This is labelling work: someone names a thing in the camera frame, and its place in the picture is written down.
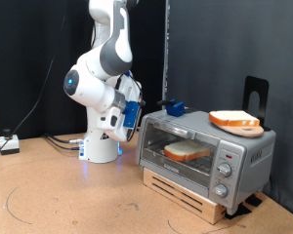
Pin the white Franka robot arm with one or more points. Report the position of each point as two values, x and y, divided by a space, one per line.
88 87

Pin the black foam pad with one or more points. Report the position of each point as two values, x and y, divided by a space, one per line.
254 200
237 211

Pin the black backdrop curtain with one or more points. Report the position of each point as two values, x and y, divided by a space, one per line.
22 48

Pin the silver oven knob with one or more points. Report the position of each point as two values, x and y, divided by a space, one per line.
220 190
224 169

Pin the vertical aluminium pole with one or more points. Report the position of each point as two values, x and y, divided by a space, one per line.
166 48

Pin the grey emergency stop button box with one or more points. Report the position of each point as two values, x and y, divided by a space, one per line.
9 143

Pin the small round wooden board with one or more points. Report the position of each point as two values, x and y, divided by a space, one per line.
250 131

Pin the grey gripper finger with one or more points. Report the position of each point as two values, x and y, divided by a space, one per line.
142 104

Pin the silver toaster oven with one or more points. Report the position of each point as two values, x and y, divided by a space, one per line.
250 156

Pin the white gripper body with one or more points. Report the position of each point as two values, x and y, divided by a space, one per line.
132 91

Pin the black metal bookend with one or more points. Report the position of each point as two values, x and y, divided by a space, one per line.
255 84

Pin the wooden slatted crate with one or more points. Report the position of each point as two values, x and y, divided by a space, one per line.
172 191

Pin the white bread slice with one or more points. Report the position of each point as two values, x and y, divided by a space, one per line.
187 150
232 117

